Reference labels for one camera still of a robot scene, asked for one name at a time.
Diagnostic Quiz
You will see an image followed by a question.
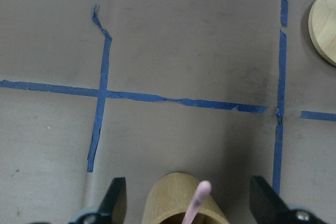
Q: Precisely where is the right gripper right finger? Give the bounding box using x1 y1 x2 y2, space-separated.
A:
249 176 324 224

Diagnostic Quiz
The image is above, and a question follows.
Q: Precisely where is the wooden mug tree stand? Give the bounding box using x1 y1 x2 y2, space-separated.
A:
308 0 335 66

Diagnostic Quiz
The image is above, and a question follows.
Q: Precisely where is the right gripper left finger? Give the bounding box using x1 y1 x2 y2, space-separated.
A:
69 177 126 223

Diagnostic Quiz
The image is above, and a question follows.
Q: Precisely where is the pink chopstick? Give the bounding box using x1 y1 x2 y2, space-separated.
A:
182 180 212 224

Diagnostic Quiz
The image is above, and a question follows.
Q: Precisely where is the bamboo cylinder holder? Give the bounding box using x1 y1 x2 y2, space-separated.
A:
142 173 228 223

